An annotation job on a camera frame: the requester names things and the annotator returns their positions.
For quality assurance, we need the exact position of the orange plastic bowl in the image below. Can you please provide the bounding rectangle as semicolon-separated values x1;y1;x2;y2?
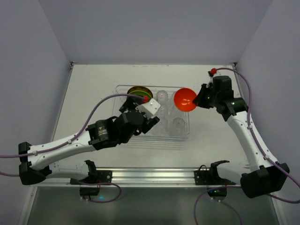
173;88;197;112

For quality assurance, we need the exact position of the lime green plate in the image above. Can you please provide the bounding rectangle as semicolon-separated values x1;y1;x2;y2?
128;90;152;98

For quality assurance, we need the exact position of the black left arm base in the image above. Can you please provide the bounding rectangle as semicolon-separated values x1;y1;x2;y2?
79;170;113;199

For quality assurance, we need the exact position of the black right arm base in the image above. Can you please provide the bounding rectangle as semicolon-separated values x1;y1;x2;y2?
194;165;227;200

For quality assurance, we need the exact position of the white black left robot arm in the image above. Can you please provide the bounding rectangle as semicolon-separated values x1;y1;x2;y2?
18;94;161;185

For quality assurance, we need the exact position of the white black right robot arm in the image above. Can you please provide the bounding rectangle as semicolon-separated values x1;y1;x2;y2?
193;75;290;198

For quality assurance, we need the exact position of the clear plastic dish tray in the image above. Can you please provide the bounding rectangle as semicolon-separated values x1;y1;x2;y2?
112;84;191;143

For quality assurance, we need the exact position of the clear glass front left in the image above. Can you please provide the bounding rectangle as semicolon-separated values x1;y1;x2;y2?
153;117;168;136

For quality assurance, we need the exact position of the clear glass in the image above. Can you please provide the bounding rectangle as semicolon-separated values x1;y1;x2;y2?
170;106;185;119
153;117;168;136
156;90;168;104
157;103;169;118
170;117;186;137
170;91;177;105

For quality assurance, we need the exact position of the clear glass middle left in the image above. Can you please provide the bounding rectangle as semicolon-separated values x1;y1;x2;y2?
157;103;169;118

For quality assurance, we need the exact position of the clear glass back right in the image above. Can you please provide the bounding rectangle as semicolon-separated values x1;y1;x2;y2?
170;91;177;105

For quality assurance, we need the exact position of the clear glass middle right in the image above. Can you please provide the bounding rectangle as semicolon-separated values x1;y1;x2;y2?
170;106;185;119

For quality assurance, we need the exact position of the brown patterned plate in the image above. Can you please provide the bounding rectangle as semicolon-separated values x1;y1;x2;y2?
127;86;153;98

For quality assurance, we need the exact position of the clear glass front right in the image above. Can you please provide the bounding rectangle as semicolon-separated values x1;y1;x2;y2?
170;117;186;137

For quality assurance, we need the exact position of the clear glass back left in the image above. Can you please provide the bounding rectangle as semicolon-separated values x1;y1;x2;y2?
156;90;168;104

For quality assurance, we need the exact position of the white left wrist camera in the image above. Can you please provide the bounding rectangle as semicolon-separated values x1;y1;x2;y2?
135;98;161;119

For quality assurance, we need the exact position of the aluminium mounting rail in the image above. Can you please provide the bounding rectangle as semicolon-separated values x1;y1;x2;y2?
30;166;278;188

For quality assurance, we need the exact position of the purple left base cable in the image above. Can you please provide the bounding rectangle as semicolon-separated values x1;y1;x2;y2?
79;181;122;203

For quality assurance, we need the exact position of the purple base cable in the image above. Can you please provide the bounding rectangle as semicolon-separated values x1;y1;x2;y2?
79;181;122;203
193;185;243;225

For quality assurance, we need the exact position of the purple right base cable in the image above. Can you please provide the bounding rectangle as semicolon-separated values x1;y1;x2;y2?
193;185;243;225

